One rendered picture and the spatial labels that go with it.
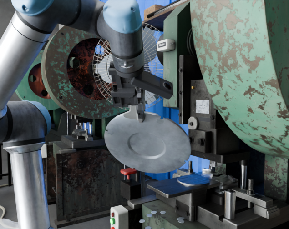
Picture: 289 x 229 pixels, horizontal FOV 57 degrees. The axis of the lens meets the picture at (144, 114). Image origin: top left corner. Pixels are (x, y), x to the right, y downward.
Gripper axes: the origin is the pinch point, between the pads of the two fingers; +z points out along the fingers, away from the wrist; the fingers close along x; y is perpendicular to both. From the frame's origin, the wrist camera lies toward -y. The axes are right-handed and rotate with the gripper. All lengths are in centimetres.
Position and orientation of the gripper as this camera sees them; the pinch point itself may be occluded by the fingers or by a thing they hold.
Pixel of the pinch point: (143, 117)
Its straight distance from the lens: 79.4
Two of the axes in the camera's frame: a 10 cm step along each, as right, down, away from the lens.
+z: 0.7, 6.6, 7.5
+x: -0.7, 7.5, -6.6
